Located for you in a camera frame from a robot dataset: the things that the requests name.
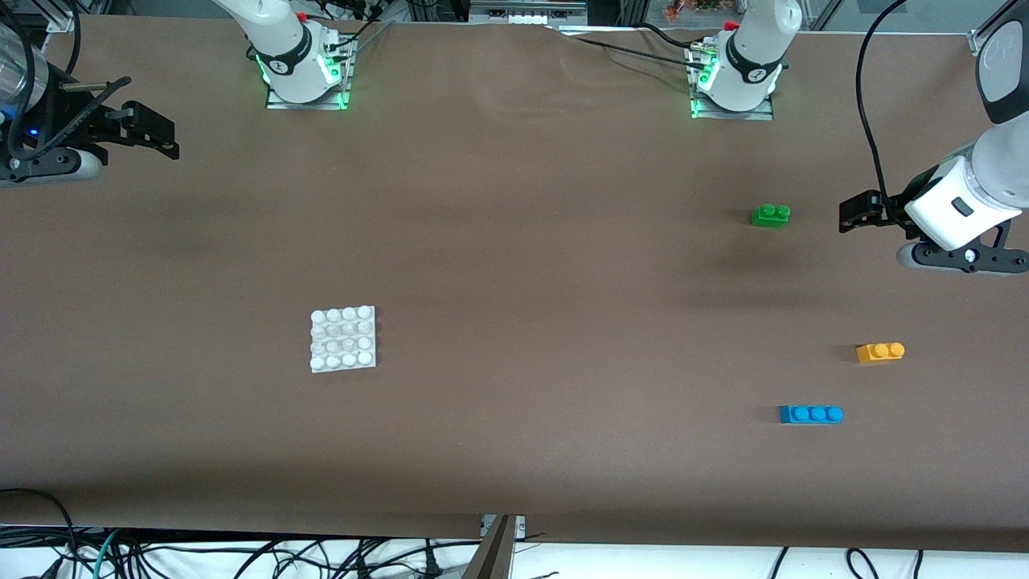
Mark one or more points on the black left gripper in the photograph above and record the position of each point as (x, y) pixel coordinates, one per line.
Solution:
(894, 207)

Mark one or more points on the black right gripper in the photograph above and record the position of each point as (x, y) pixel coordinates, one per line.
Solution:
(66, 127)

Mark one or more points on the yellow two-stud block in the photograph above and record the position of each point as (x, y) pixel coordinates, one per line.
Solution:
(879, 353)

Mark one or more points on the white studded base plate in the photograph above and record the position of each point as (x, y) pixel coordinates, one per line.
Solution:
(343, 339)

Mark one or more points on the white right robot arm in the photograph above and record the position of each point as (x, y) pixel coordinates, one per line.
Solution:
(281, 40)

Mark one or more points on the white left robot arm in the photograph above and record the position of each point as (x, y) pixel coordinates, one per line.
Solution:
(756, 48)

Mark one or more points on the green two-stud block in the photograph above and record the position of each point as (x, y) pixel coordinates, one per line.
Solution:
(770, 215)

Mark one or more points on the blue three-stud block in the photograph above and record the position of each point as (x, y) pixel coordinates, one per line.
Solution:
(810, 415)

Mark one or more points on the aluminium corner profile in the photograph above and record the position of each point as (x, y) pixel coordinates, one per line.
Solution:
(975, 40)
(63, 20)

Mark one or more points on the brown table cover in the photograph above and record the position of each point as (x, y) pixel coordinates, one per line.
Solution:
(482, 201)

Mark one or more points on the white power strip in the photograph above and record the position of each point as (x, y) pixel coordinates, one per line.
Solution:
(522, 16)

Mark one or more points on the aluminium frame post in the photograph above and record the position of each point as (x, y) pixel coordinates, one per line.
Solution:
(492, 555)

